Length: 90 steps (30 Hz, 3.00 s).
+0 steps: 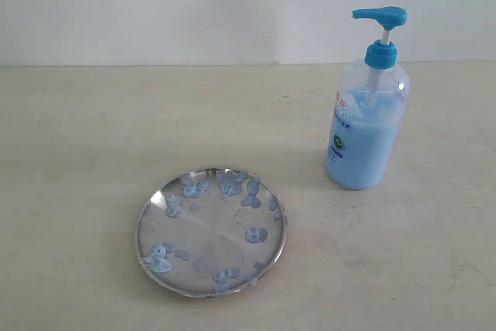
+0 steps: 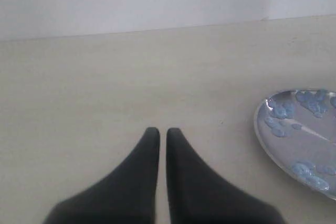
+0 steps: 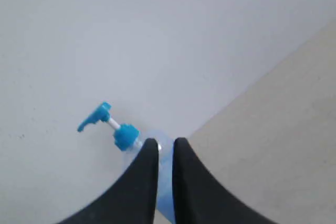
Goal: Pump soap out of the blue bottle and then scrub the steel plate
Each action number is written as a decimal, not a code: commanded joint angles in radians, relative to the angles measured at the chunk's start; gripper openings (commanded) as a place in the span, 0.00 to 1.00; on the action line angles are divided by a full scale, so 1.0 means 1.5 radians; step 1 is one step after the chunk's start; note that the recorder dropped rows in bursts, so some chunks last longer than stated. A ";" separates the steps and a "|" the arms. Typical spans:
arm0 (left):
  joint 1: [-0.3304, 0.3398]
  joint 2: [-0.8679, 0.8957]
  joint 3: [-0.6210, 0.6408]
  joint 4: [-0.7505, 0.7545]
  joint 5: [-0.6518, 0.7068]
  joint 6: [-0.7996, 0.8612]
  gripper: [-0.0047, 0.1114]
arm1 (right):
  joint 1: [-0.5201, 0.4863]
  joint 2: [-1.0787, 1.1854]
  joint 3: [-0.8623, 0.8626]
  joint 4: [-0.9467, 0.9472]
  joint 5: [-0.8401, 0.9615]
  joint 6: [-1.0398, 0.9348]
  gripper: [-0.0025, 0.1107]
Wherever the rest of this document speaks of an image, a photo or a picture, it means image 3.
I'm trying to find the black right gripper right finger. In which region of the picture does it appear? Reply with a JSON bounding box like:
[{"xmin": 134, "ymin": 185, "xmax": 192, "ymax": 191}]
[{"xmin": 172, "ymin": 137, "xmax": 274, "ymax": 224}]

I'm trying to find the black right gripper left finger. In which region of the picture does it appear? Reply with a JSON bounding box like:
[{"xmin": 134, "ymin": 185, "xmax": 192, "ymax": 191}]
[{"xmin": 61, "ymin": 138, "xmax": 159, "ymax": 224}]

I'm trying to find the blue pump lotion bottle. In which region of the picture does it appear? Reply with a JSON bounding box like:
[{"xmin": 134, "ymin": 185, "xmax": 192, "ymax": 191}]
[{"xmin": 77, "ymin": 102, "xmax": 175, "ymax": 223}]

